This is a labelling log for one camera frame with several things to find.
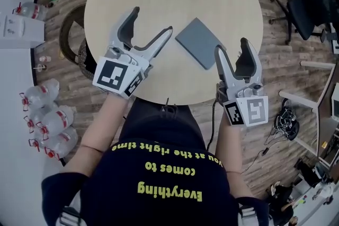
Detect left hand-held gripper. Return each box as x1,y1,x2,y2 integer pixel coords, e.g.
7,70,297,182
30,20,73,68
92,6,174,99

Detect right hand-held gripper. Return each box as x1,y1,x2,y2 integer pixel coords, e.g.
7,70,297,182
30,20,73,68
214,37,269,128

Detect grey notebook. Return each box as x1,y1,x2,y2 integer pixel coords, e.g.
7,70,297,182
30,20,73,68
174,17,228,70

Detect person's left forearm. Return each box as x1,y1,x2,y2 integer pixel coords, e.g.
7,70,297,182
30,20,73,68
79,91,133,159

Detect person's right forearm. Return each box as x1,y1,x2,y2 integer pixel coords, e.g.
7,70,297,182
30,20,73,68
214,113,243,175

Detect white-legged table dark top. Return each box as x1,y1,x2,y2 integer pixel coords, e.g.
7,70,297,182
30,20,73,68
278,59,339,165

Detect dark woven round chair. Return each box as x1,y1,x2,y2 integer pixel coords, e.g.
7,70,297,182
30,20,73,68
58,5,99,80

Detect person's black trousers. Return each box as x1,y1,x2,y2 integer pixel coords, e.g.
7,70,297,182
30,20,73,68
119,96,206,146

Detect black mesh office chair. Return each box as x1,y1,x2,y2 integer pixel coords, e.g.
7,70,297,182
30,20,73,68
270,0,339,44

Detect white microwave oven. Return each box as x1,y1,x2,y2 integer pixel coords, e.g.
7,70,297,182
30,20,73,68
331,92,339,122

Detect white box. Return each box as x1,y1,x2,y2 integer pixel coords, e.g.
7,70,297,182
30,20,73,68
0,14,46,50

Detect person's dark printed t-shirt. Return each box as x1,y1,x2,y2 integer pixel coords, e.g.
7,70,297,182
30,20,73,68
41,137,272,226

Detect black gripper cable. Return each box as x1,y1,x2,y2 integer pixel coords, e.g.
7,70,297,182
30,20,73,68
206,82,222,153

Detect tangle of black cables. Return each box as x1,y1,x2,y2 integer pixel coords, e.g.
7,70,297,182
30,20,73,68
272,97,301,141

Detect black power adapter cable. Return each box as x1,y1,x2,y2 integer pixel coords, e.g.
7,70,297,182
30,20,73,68
239,129,281,175

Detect grey harness strap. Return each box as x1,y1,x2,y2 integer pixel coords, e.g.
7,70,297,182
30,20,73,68
237,203,259,226
57,206,80,226

